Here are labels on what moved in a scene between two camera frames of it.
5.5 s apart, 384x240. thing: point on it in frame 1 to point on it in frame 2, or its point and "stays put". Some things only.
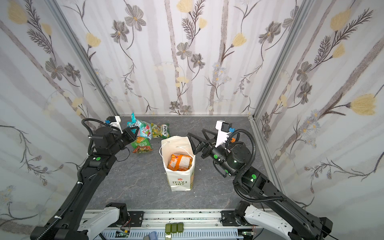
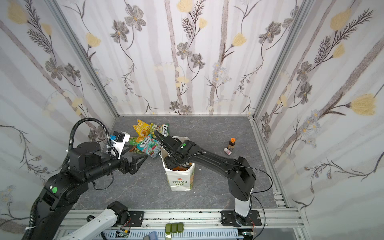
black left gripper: [126, 135] to [126, 165]
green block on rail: [174, 227] stays put
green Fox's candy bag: [162, 131] stays put
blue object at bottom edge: [152, 236] stays put
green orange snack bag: [141, 144] stays put
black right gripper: [205, 147] to [172, 146]
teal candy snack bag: [145, 129] to [150, 146]
